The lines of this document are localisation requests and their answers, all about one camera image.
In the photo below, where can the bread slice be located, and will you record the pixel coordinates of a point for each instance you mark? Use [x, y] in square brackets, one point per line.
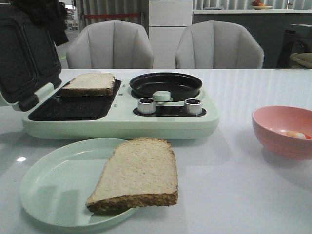
[141, 172]
[90, 84]

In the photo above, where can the pink bowl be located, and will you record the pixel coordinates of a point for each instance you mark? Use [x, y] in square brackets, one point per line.
[270, 124]

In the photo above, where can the cooked shrimp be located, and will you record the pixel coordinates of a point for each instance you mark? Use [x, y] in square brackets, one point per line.
[297, 134]

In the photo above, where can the breakfast maker hinged lid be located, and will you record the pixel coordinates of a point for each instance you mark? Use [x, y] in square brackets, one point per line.
[28, 59]

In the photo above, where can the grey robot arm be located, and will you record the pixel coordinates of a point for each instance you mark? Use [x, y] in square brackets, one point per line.
[50, 14]

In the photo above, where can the mint green breakfast maker base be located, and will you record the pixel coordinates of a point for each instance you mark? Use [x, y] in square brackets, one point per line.
[116, 116]

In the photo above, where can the left silver control knob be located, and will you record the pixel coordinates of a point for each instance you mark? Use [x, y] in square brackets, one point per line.
[146, 105]

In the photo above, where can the silver control knob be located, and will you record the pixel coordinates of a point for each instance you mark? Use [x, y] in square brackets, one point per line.
[146, 105]
[193, 106]

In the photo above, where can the right silver control knob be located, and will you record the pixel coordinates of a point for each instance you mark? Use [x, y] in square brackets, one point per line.
[193, 106]

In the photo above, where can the black round frying pan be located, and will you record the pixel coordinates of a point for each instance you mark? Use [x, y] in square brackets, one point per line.
[181, 86]

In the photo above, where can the left grey upholstered chair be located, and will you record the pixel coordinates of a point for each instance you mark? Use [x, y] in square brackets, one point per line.
[111, 45]

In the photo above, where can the grey upholstered chair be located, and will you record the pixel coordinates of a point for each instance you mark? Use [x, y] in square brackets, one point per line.
[218, 45]
[111, 45]

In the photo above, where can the right grey upholstered chair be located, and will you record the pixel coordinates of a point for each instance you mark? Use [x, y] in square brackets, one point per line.
[218, 45]

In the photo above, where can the white cabinet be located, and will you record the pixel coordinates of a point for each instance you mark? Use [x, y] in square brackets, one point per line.
[167, 21]

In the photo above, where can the mint green round plate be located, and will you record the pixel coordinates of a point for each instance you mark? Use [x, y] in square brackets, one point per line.
[55, 188]

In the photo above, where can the fruit plate on counter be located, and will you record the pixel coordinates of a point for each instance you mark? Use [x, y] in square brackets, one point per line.
[259, 5]

